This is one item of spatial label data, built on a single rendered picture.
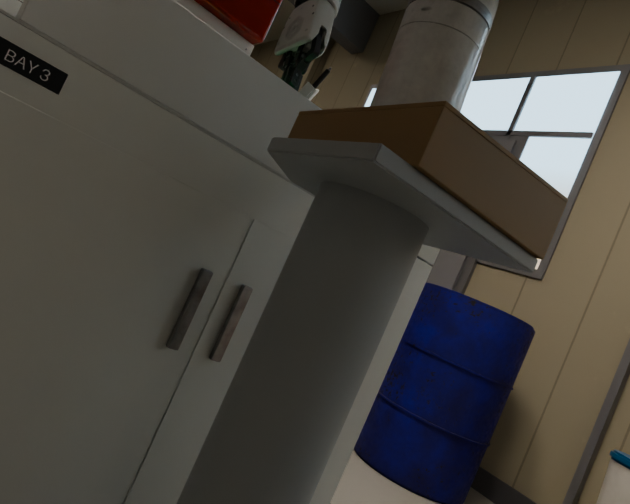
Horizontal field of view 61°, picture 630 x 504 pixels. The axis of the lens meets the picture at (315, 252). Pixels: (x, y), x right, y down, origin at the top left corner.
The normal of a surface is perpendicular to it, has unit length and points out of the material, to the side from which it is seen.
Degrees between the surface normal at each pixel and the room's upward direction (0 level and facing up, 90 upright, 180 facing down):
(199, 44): 90
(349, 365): 90
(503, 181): 90
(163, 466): 90
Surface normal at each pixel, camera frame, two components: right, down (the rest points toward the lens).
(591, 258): -0.72, -0.36
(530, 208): 0.56, 0.20
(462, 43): 0.38, 0.10
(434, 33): -0.25, -0.14
